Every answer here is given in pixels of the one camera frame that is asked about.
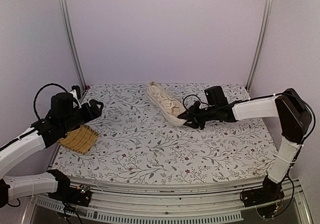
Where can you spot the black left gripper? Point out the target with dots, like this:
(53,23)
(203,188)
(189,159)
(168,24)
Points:
(96,112)

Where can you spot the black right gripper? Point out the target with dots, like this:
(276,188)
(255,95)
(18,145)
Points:
(191,116)

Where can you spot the cream lace platform sneaker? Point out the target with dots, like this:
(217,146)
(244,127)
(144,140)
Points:
(169,105)

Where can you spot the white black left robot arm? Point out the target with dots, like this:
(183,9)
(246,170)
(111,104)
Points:
(41,135)

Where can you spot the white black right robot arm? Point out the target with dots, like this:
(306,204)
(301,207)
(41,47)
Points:
(289,119)

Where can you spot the yellow woven placemat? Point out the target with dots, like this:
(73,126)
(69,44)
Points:
(79,140)

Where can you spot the floral patterned table mat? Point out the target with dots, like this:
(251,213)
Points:
(137,145)

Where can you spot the aluminium front rail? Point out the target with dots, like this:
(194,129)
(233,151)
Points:
(206,203)

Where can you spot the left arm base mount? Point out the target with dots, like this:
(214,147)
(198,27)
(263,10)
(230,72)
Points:
(80,195)

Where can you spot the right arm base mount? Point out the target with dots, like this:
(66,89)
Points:
(269,192)

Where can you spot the left aluminium frame post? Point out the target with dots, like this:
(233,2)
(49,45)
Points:
(72,44)

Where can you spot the aluminium frame post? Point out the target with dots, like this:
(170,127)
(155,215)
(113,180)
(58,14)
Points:
(72,44)
(267,9)

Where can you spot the right aluminium frame post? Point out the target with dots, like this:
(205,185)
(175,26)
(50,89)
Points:
(267,9)

